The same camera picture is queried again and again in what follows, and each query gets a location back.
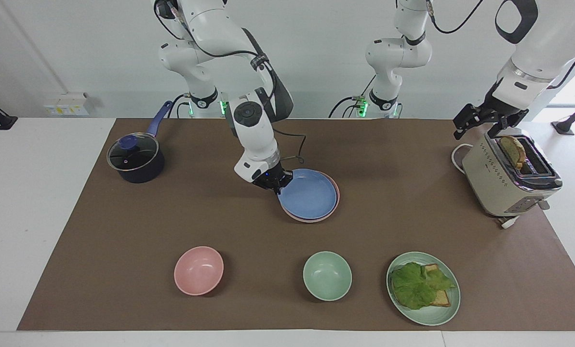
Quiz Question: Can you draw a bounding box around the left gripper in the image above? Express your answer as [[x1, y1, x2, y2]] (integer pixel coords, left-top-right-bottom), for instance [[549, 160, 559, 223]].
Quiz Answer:
[[453, 79, 529, 141]]

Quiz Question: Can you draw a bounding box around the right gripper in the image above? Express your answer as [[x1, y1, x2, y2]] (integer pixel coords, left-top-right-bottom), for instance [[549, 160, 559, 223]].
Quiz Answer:
[[252, 161, 294, 195]]

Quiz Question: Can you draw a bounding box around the blue plate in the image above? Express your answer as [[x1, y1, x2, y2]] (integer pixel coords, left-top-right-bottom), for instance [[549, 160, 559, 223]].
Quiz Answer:
[[278, 168, 338, 221]]

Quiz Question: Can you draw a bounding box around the bread slice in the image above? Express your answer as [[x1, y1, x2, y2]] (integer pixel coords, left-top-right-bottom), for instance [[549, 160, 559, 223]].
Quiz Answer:
[[499, 135, 527, 170]]

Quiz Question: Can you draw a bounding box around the pink plate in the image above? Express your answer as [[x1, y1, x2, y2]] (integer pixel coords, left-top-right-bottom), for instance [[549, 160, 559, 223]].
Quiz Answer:
[[281, 170, 341, 224]]

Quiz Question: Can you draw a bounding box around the beige toaster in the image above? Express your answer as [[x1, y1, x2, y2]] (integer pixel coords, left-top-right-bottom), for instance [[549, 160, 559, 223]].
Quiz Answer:
[[462, 132, 563, 230]]

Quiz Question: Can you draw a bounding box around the green bowl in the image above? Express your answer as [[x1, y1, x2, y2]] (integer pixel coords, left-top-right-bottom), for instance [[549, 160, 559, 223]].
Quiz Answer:
[[303, 251, 353, 302]]

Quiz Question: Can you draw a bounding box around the pink bowl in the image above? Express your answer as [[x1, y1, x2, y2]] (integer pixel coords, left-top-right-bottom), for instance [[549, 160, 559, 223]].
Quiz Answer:
[[174, 246, 225, 296]]

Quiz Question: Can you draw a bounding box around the dark blue saucepan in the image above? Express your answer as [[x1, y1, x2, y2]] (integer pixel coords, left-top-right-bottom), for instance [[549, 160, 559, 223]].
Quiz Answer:
[[107, 101, 174, 184]]

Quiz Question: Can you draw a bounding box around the glass lid with blue knob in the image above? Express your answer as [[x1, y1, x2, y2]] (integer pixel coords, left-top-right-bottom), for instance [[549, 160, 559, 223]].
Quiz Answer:
[[107, 133, 160, 173]]

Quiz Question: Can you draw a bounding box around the green lettuce leaf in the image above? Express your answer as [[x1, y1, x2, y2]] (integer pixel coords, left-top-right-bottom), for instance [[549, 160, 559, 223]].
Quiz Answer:
[[389, 262, 457, 310]]

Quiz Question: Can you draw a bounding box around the green plate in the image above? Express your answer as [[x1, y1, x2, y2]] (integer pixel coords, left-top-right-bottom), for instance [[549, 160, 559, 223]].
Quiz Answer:
[[386, 251, 461, 327]]

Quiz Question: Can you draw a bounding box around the white cable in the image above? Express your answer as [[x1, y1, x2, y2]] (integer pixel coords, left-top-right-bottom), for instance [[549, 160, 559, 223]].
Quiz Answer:
[[451, 143, 474, 174]]

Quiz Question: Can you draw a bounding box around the black cable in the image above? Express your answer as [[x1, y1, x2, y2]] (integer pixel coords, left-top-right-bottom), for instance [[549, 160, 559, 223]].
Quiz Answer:
[[425, 0, 484, 35], [272, 126, 308, 165], [328, 73, 377, 119], [546, 40, 575, 91], [153, 0, 274, 73]]

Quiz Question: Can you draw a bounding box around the white wall socket box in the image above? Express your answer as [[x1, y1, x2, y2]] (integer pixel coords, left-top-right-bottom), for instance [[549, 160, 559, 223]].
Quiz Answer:
[[43, 92, 91, 117]]

